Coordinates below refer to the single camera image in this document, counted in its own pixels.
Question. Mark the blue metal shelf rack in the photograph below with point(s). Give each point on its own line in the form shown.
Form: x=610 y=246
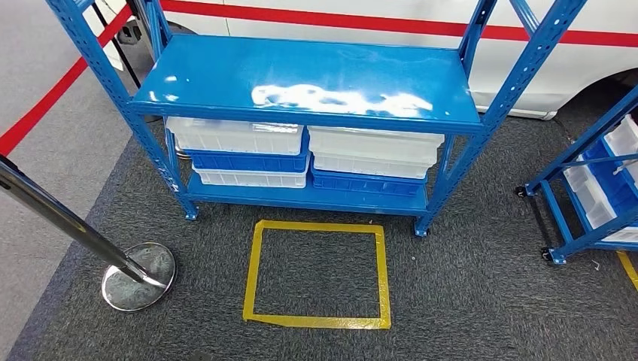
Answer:
x=224 y=74

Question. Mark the black car tyre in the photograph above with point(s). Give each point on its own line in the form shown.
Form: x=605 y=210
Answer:
x=130 y=32

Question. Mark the chrome stanchion post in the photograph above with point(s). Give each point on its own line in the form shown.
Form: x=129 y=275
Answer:
x=60 y=216
x=182 y=154

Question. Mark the blue wheeled cart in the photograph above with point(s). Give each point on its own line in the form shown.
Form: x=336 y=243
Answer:
x=558 y=219

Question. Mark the blue plastic bin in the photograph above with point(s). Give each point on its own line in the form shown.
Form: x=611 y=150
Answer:
x=244 y=162
x=364 y=185
x=610 y=182

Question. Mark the small white floor scrap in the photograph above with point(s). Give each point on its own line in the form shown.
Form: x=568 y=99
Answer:
x=596 y=266

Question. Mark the black stanchion post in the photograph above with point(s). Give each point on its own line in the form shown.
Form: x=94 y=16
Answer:
x=119 y=52

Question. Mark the red barrier belt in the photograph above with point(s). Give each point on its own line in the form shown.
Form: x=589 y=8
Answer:
x=324 y=21
x=45 y=107

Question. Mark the white car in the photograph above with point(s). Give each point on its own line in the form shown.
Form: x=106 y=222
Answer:
x=349 y=40

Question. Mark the white plastic bin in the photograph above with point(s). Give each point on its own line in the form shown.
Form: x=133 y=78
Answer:
x=588 y=199
x=623 y=235
x=249 y=179
x=623 y=142
x=374 y=144
x=234 y=139
x=369 y=168

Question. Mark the yellow floor tape square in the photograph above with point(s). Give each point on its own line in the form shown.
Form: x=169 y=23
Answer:
x=251 y=279

